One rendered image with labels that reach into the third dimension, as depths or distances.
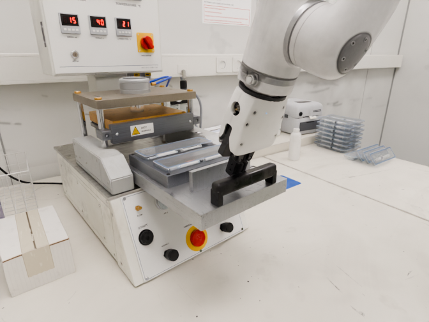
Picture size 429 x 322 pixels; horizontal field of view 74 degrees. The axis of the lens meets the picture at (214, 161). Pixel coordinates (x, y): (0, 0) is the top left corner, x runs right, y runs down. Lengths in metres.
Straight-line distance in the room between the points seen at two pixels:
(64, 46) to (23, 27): 0.38
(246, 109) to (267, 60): 0.07
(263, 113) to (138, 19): 0.62
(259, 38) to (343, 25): 0.11
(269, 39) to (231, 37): 1.19
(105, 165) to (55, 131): 0.67
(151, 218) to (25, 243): 0.26
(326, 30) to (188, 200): 0.32
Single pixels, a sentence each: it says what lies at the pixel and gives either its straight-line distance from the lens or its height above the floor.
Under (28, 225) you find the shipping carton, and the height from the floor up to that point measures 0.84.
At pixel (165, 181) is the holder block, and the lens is 0.54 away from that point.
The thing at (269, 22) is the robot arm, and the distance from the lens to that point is 0.39.
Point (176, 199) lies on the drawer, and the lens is 0.50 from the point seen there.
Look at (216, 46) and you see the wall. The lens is 1.52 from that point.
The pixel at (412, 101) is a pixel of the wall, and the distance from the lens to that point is 2.99.
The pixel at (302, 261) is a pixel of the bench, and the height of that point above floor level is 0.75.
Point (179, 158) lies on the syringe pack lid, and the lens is 0.59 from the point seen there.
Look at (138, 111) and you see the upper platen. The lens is 0.80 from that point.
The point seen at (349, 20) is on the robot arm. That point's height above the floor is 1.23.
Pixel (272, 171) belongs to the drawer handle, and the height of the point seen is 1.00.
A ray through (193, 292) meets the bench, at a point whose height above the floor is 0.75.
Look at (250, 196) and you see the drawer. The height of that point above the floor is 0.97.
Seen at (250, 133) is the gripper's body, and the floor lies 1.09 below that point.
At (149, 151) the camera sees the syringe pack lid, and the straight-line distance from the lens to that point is 0.65.
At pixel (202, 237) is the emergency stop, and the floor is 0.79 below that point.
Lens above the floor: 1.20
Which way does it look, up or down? 20 degrees down
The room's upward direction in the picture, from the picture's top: straight up
